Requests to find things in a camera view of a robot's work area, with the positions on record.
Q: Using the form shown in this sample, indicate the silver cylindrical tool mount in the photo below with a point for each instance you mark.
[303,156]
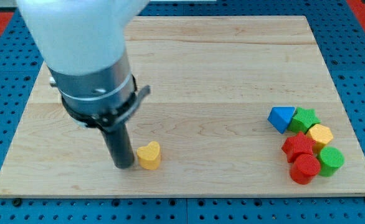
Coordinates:
[105,99]

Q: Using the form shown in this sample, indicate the blue triangular block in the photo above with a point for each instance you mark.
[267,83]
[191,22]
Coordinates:
[280,117]

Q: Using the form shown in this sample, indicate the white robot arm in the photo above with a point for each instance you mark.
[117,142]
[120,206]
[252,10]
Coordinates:
[83,45]

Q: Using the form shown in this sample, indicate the green star block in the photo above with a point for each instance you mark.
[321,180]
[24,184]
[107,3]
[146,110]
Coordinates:
[303,119]

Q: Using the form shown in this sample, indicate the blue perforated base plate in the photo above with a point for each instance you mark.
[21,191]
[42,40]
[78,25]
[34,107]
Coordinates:
[341,40]

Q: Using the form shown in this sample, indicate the yellow hexagon block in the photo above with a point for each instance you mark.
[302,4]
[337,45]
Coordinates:
[322,135]

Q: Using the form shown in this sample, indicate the green cylinder block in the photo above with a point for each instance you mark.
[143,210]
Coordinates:
[331,159]

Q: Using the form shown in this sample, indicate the yellow heart block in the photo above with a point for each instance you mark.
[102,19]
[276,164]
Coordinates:
[149,156]

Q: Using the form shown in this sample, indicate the wooden board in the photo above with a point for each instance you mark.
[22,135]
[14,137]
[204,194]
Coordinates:
[213,83]

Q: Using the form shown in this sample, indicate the red star block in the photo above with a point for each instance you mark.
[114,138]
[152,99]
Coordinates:
[295,146]

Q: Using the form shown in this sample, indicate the red cylinder block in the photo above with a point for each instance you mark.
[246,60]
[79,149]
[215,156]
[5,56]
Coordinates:
[304,169]

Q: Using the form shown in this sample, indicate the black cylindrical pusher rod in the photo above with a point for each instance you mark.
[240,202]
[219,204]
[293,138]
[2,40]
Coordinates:
[119,146]

